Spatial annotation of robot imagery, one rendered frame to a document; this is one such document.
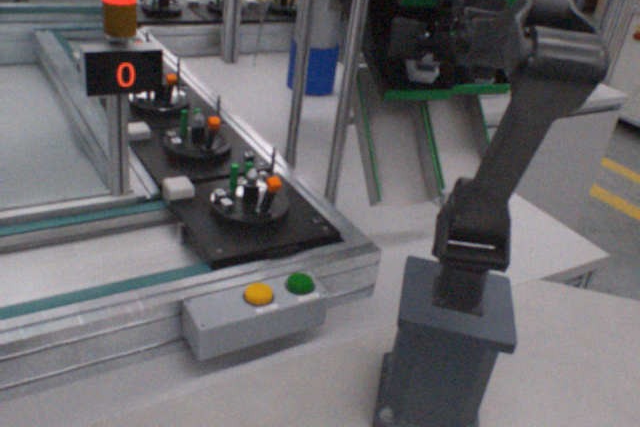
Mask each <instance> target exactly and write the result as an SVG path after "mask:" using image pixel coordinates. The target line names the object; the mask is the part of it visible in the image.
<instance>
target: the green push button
mask: <svg viewBox="0 0 640 427"><path fill-rule="evenodd" d="M286 285H288V287H289V288H290V290H291V291H293V292H295V293H299V294H304V293H308V292H310V291H311V290H312V286H313V280H312V278H311V277H310V276H309V275H307V274H304V273H294V274H292V275H290V276H289V277H288V282H286Z"/></svg>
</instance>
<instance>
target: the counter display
mask: <svg viewBox="0 0 640 427"><path fill-rule="evenodd" d="M124 54H141V90H133V91H118V92H111V81H110V55H124ZM84 60H85V80H86V96H100V95H115V94H129V93H143V92H157V91H162V74H164V50H162V49H153V50H126V51H98V52H84Z"/></svg>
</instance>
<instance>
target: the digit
mask: <svg viewBox="0 0 640 427"><path fill-rule="evenodd" d="M110 81H111V92H118V91H133V90H141V54H124V55H110Z"/></svg>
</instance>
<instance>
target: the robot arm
mask: <svg viewBox="0 0 640 427"><path fill-rule="evenodd" d="M507 4H508V0H434V8H435V10H438V11H439V12H440V15H443V19H437V21H436V23H435V27H436V28H437V30H436V31H429V32H428V36H427V35H426V29H427V23H424V22H419V21H418V20H415V19H407V18H400V17H398V18H395V19H393V20H392V25H391V33H390V41H389V49H388V56H389V57H390V58H395V59H403V60H416V61H422V58H423V57H425V56H426V55H427V54H432V55H433V57H432V61H433V62H441V63H451V64H454V65H457V66H466V67H467V66H469V65H470V68H469V75H468V77H469V78H470V79H478V80H485V81H491V80H492V79H493V77H494V73H495V67H499V68H507V70H508V77H509V84H510V91H511V98H510V101H509V105H508V107H507V109H506V111H505V113H503V115H502V117H501V120H500V122H499V124H498V126H497V128H496V130H495V132H494V136H493V138H492V140H491V142H490V143H489V146H488V148H487V151H486V153H485V155H484V157H483V159H482V161H481V163H480V166H479V169H478V171H477V173H476V175H475V177H474V179H472V178H465V177H459V178H458V179H457V180H456V181H455V184H454V187H453V190H452V191H451V193H450V194H449V199H448V201H447V204H443V206H441V209H440V210H439V212H438V213H437V214H436V220H435V231H434V240H433V245H432V249H431V255H433V256H434V257H436V259H437V260H438V265H444V266H443V270H441V274H440V275H435V276H434V284H433V300H432V304H433V305H434V306H436V307H440V308H446V309H450V310H455V311H459V312H463V313H468V314H472V315H478V316H483V314H484V299H483V291H484V287H485V284H486V280H487V277H488V274H489V271H498V272H501V273H506V271H507V269H508V268H509V266H510V262H511V228H512V219H511V214H510V206H509V201H510V199H511V197H512V194H513V193H514V191H515V189H516V187H517V186H518V184H519V182H520V180H521V179H522V177H523V175H524V173H525V171H526V170H527V168H528V166H529V163H530V162H531V160H532V158H533V156H534V154H535V153H537V151H538V149H539V147H540V146H541V144H542V142H543V140H544V139H545V137H546V135H547V132H548V130H549V129H550V127H551V125H552V123H553V122H554V121H555V120H557V119H559V118H561V117H563V116H565V115H568V114H570V113H572V112H574V111H576V110H578V109H580V108H581V107H582V106H583V105H584V104H585V101H586V100H587V99H588V98H589V96H590V95H591V94H592V92H593V91H594V90H595V89H596V87H597V86H598V85H600V84H601V83H602V82H603V81H604V79H605V77H606V75H607V72H608V67H609V58H610V57H609V52H608V49H607V47H606V44H605V42H604V38H603V35H602V33H601V30H599V29H598V27H596V26H595V25H594V24H593V23H591V22H590V21H589V20H588V19H587V18H585V17H584V16H583V15H582V14H580V13H579V12H578V11H577V10H576V8H575V4H574V1H573V0H517V1H516V2H515V3H514V4H513V5H511V6H510V7H509V9H507ZM432 36H433V38H432V39H430V38H428V37H432ZM427 46H431V49H430V48H428V47H427ZM448 241H452V242H460V243H467V244H476V245H483V246H491V247H494V248H489V247H482V246H474V245H466V244H458V243H451V242H448Z"/></svg>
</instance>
